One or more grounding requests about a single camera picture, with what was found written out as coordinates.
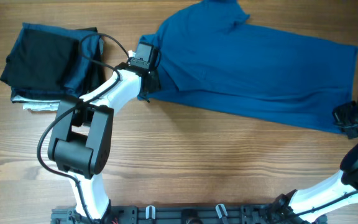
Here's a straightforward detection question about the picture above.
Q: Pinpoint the blue polo shirt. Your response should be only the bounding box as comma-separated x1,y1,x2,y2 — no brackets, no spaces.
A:
140,1,357,133

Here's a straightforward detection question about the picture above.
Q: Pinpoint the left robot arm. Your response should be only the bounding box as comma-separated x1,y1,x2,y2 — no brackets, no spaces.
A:
48,42,162,223

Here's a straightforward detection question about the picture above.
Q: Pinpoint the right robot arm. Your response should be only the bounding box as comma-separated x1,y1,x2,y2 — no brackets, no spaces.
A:
267,144,358,223

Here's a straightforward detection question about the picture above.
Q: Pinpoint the black folded garment underneath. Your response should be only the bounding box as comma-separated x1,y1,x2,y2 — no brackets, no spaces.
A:
83,39,106,94

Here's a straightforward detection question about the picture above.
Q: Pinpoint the dark blue folded garment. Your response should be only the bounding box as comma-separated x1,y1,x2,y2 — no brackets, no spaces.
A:
11,23,101,100

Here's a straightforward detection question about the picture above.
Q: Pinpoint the black folded garment on top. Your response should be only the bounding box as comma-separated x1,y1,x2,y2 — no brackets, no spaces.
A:
0,29,79,91

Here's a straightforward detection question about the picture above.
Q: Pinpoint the white folded garment at bottom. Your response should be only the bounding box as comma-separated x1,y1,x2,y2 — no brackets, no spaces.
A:
11,95,60,111

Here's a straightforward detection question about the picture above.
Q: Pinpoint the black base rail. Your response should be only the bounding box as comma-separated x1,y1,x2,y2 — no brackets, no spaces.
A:
50,203,327,224

